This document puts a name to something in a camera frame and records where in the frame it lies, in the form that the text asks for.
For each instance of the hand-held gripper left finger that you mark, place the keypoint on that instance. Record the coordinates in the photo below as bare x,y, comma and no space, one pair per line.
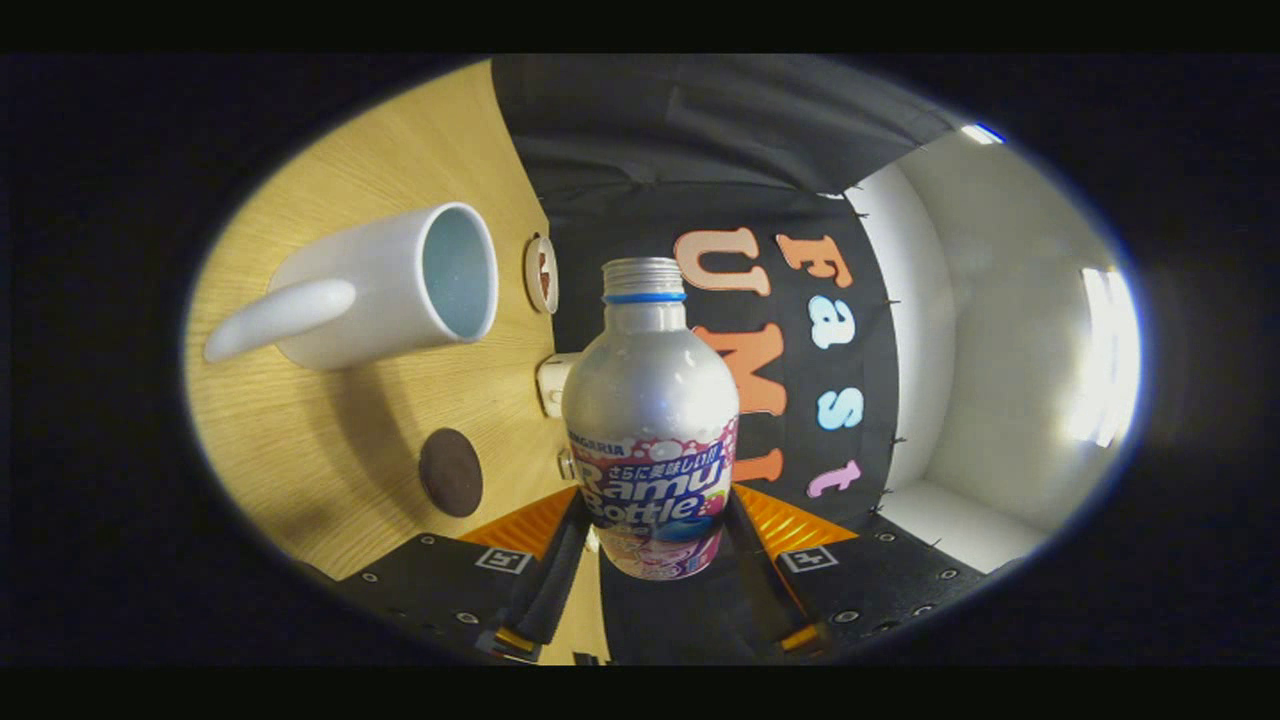
555,590

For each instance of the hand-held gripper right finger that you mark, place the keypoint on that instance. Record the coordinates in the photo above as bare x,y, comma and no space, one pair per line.
765,580

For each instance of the dark brown round coaster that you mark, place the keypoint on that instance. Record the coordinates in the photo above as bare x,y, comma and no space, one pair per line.
451,472

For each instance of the silver juice bottle pink label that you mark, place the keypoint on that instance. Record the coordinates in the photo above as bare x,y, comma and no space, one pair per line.
650,400

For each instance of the white ceramic cup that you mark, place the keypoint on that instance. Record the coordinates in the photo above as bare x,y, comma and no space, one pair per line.
380,280

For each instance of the metal mesh caddy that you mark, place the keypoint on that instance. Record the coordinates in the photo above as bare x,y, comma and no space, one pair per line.
567,465

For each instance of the white toaster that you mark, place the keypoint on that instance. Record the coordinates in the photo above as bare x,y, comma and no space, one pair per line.
553,385

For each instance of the wooden table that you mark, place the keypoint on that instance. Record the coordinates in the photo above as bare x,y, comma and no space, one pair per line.
300,430

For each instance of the small white plate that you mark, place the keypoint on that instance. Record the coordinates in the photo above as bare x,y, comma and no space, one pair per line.
530,275

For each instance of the wide ceiling light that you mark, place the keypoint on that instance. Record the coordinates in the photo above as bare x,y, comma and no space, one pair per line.
1105,350

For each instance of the black backdrop cloth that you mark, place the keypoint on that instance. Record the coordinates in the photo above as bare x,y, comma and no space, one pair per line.
700,150

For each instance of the narrow ceiling light strip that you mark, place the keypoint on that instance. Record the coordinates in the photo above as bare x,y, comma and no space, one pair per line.
982,133

